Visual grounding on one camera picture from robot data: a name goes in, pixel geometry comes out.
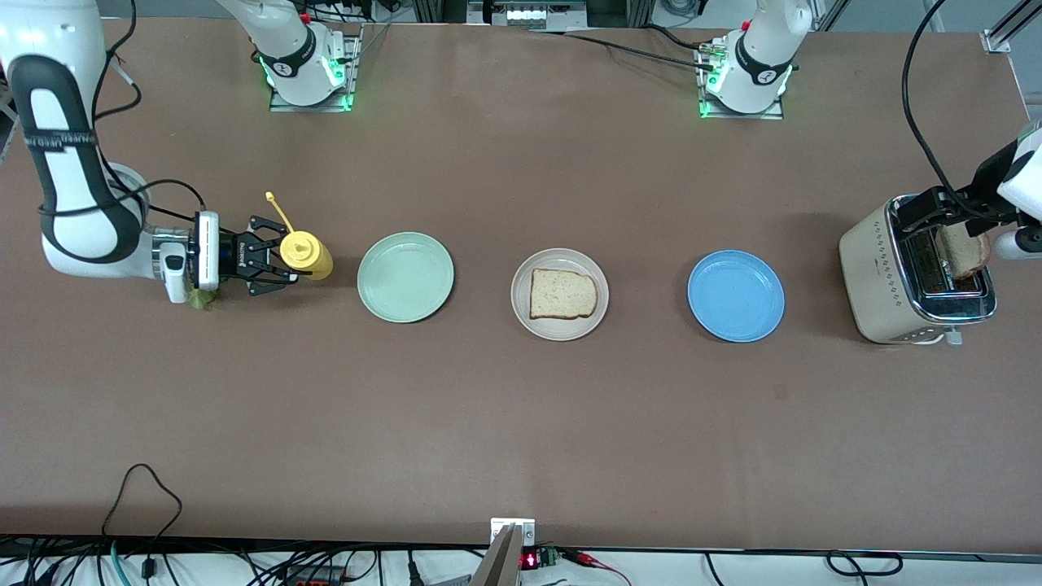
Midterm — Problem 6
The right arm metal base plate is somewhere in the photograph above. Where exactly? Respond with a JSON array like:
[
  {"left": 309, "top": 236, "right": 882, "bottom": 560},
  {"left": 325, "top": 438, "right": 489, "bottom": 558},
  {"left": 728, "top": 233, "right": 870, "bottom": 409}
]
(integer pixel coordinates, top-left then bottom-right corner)
[{"left": 269, "top": 24, "right": 363, "bottom": 113}]

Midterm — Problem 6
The yellow squeeze bottle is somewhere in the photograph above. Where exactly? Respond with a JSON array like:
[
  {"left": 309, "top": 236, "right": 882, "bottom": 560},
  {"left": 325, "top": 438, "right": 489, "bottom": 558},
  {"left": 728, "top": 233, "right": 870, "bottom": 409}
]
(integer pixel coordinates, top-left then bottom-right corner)
[{"left": 265, "top": 191, "right": 335, "bottom": 282}]

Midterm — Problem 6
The beige plate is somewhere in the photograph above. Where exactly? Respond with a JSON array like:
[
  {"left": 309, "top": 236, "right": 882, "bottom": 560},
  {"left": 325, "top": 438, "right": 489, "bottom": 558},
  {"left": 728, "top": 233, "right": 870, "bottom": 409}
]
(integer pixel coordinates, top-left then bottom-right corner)
[{"left": 510, "top": 248, "right": 610, "bottom": 342}]

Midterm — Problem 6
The blue plate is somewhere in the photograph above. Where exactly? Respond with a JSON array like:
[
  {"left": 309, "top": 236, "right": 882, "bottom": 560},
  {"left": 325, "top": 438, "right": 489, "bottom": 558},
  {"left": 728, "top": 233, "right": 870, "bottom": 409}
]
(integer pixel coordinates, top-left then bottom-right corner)
[{"left": 687, "top": 250, "right": 786, "bottom": 343}]

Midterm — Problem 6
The red clip lead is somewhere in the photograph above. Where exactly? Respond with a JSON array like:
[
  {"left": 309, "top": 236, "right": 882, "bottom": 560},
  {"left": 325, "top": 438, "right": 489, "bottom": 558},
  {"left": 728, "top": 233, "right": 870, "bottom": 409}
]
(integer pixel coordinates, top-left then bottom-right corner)
[{"left": 562, "top": 549, "right": 632, "bottom": 586}]

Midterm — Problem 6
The long black table cable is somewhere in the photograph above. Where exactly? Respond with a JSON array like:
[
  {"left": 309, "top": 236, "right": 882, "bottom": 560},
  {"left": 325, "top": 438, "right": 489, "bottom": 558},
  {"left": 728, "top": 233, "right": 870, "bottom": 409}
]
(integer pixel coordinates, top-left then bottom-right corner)
[{"left": 521, "top": 27, "right": 721, "bottom": 72}]

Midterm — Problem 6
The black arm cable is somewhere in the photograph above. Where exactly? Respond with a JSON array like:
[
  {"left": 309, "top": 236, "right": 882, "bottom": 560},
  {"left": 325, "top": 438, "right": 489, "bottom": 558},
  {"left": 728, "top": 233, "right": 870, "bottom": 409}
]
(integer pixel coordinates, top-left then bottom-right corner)
[
  {"left": 37, "top": 0, "right": 206, "bottom": 225},
  {"left": 902, "top": 0, "right": 990, "bottom": 219}
]

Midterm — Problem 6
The silver camera mount bracket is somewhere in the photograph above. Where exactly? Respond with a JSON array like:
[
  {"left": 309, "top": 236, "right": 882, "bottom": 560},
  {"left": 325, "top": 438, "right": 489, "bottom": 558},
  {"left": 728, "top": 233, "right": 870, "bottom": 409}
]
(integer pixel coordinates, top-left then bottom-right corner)
[{"left": 490, "top": 518, "right": 536, "bottom": 548}]

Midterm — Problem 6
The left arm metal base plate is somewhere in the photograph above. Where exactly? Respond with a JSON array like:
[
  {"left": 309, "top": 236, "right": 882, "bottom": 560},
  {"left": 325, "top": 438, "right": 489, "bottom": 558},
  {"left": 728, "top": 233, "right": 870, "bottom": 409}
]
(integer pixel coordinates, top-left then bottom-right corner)
[{"left": 698, "top": 41, "right": 786, "bottom": 121}]

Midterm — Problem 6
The beige chrome toaster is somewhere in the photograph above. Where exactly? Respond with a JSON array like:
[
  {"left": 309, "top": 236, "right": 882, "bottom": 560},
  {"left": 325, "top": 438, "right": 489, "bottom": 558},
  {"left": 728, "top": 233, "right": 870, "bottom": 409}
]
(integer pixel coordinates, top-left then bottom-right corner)
[{"left": 838, "top": 193, "right": 998, "bottom": 347}]

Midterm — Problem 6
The grey camera mount bar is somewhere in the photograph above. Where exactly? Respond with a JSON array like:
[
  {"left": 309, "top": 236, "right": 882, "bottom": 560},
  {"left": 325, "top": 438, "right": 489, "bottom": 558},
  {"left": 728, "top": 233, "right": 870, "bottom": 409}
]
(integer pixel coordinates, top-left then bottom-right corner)
[{"left": 471, "top": 525, "right": 522, "bottom": 586}]

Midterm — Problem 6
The lit control box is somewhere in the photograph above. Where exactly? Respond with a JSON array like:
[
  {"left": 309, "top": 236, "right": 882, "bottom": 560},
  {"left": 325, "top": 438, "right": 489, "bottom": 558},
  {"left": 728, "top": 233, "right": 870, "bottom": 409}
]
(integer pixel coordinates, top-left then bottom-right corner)
[{"left": 466, "top": 0, "right": 589, "bottom": 30}]

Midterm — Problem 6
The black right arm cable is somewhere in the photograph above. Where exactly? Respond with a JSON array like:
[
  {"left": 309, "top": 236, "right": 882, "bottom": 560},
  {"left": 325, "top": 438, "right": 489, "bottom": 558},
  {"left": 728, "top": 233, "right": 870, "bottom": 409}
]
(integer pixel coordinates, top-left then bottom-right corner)
[{"left": 37, "top": 0, "right": 206, "bottom": 225}]

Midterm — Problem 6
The aluminium frame profile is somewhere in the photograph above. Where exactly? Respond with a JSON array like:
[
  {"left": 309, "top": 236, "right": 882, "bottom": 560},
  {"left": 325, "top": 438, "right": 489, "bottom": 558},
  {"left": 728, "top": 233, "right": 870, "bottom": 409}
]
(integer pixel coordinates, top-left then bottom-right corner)
[{"left": 981, "top": 0, "right": 1042, "bottom": 55}]

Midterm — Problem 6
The pale green plate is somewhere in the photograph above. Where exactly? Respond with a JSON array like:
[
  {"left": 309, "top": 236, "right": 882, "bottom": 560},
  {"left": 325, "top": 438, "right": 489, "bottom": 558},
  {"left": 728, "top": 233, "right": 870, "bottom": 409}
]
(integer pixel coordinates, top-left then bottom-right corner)
[{"left": 357, "top": 232, "right": 455, "bottom": 324}]

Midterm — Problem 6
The thin black looped cable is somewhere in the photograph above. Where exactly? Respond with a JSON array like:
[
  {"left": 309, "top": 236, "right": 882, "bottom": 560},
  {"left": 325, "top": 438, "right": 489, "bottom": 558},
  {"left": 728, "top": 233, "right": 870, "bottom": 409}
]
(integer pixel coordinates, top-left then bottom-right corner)
[{"left": 100, "top": 463, "right": 184, "bottom": 562}]

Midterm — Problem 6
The black coiled cable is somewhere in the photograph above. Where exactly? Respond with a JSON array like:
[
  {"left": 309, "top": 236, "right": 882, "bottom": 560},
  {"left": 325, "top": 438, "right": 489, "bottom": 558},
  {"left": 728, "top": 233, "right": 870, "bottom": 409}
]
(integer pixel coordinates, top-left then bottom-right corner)
[{"left": 826, "top": 551, "right": 904, "bottom": 577}]

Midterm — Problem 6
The bread slice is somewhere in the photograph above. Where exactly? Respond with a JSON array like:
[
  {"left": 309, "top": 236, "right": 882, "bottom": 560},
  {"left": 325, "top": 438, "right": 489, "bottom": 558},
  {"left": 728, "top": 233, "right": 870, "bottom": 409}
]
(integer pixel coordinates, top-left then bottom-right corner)
[
  {"left": 936, "top": 224, "right": 992, "bottom": 282},
  {"left": 530, "top": 269, "right": 599, "bottom": 321}
]

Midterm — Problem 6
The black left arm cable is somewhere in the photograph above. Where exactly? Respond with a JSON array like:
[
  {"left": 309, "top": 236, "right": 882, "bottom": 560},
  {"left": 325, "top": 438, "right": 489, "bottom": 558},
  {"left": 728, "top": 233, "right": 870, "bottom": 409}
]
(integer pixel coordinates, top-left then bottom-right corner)
[{"left": 902, "top": 0, "right": 990, "bottom": 219}]

